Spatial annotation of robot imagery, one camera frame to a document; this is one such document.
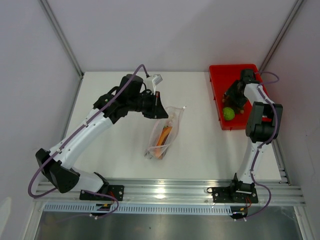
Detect clear pink-dotted zip bag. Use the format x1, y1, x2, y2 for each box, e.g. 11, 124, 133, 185
144, 106, 186, 160

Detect green custard apple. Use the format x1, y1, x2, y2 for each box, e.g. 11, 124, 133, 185
222, 107, 236, 121

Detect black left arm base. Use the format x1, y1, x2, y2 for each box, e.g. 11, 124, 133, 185
79, 185, 125, 201

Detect aluminium corner post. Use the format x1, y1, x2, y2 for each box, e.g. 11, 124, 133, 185
258, 0, 307, 71
38, 0, 84, 79

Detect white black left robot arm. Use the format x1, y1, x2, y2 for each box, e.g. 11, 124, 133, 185
35, 74, 169, 200

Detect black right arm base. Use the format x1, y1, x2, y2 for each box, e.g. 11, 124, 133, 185
206, 186, 259, 204

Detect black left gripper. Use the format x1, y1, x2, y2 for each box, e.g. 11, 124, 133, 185
128, 90, 169, 119

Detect brown longan fruit bunch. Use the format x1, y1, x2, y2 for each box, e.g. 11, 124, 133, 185
221, 94, 245, 115

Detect red plastic bin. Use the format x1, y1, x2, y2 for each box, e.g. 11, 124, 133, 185
209, 63, 262, 131

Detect aluminium corner post right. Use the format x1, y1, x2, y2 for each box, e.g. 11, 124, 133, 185
258, 0, 307, 71

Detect aluminium corner post left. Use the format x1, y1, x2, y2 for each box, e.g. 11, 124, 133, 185
38, 0, 84, 79

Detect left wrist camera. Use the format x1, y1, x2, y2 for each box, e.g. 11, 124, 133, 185
144, 74, 163, 94

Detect white slotted cable duct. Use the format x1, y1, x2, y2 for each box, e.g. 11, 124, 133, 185
43, 202, 233, 216

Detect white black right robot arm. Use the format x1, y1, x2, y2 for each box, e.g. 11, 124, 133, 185
222, 69, 283, 202

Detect aluminium front rail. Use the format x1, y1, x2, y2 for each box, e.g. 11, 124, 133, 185
34, 177, 306, 206

